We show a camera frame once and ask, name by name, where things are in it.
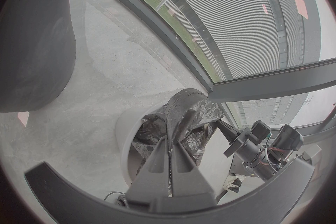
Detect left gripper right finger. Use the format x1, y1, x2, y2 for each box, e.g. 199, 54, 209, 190
171, 142, 216, 199

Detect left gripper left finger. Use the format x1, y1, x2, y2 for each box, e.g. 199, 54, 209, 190
126, 135, 170, 203

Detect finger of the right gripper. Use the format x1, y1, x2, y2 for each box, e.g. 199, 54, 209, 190
217, 118, 240, 145

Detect black plastic bag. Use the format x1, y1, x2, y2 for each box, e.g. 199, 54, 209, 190
132, 88, 225, 197

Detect white trash bin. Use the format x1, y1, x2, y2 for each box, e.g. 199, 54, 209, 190
115, 101, 168, 187

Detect window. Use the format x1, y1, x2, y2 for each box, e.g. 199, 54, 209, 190
77, 0, 336, 134

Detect dark grey round chair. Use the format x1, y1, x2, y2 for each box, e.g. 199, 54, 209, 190
0, 0, 77, 113

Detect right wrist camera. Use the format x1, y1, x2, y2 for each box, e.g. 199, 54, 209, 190
251, 120, 271, 144

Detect black cable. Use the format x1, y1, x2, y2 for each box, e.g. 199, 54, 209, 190
104, 191, 126, 201

